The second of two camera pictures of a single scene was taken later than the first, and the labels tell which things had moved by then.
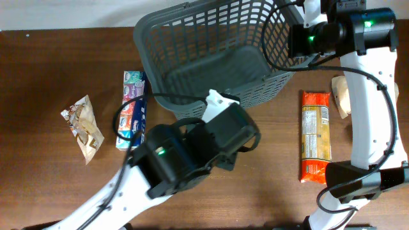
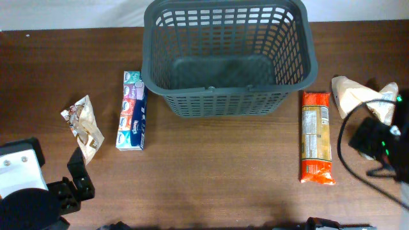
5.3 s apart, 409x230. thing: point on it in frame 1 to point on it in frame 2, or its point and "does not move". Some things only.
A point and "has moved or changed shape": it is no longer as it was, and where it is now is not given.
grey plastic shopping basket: x=239 y=46 has moved or changed shape
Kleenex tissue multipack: x=132 y=122 does not move
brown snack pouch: x=82 y=121 does not move
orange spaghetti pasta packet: x=316 y=145 does not move
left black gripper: x=228 y=160 to x=68 y=194
